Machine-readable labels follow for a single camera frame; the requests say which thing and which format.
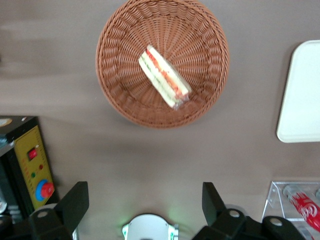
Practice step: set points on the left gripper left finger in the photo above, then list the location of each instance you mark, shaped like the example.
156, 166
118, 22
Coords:
67, 212

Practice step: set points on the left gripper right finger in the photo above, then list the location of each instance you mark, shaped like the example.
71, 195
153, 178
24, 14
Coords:
215, 212

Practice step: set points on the triangle sandwich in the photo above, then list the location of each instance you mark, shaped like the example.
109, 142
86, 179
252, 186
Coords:
162, 75

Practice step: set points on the beige plastic tray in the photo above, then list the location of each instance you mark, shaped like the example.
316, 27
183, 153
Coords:
302, 100

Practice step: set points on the brown round wicker basket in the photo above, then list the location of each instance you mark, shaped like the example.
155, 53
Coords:
120, 75

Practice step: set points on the red emergency stop button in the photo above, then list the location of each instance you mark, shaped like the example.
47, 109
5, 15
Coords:
46, 190

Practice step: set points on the clear acrylic bottle rack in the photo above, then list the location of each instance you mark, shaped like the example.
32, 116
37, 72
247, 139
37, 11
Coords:
275, 200

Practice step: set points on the black food warmer machine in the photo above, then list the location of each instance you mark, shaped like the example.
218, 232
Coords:
25, 150

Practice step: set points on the red cola bottle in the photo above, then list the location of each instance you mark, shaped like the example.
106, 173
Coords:
307, 210

